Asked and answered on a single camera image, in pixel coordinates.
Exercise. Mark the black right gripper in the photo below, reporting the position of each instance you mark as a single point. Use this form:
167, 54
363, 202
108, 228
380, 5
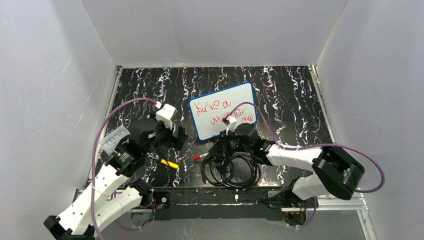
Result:
223, 148

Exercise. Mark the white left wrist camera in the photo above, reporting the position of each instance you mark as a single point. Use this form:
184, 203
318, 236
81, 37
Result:
165, 113

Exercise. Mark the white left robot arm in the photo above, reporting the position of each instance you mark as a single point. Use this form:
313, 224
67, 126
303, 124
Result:
128, 148

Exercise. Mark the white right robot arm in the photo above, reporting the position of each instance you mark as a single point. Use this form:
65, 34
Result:
334, 171

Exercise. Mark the clear plastic organizer box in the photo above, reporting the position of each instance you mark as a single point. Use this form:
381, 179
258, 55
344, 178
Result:
111, 140

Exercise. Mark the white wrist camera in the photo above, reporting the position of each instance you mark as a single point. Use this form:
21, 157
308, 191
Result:
165, 113
231, 123

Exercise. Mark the yellow handled tool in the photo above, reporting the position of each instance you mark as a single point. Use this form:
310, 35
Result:
169, 164

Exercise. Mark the blue framed whiteboard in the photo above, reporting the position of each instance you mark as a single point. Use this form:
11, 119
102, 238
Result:
209, 109

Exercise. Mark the front aluminium frame rail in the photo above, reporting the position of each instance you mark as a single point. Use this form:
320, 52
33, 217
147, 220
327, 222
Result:
212, 196

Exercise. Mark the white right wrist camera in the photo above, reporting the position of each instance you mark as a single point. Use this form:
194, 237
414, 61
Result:
231, 123

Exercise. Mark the white red whiteboard marker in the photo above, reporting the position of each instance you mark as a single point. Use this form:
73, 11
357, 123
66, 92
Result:
199, 157

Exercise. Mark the aluminium table edge rail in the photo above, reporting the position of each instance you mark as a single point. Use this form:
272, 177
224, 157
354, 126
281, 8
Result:
316, 83

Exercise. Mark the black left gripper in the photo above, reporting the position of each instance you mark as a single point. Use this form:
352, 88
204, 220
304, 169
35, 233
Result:
177, 137

